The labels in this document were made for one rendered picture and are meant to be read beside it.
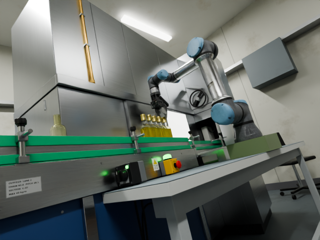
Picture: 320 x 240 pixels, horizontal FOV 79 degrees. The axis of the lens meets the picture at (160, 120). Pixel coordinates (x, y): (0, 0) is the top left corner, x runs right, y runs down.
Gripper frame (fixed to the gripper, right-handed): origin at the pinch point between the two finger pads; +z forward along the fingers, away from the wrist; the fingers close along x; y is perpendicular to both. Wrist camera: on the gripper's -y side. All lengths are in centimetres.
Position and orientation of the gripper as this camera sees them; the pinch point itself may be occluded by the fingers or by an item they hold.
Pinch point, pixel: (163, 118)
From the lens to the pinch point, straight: 146.4
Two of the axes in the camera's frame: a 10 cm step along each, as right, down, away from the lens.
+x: 7.7, -3.4, -5.3
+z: 2.3, 9.4, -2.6
